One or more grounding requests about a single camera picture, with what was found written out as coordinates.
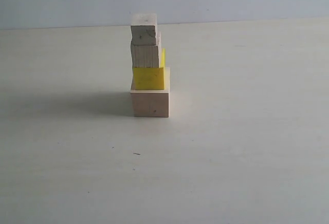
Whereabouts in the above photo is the yellow cube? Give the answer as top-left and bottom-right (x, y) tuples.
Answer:
(132, 49), (166, 90)

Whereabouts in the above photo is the small wooden cube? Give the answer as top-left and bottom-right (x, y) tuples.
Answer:
(131, 13), (158, 46)

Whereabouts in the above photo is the large wooden cube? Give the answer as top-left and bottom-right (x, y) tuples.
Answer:
(130, 67), (170, 118)

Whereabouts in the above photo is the medium wooden cube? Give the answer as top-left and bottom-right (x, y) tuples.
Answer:
(131, 32), (162, 68)

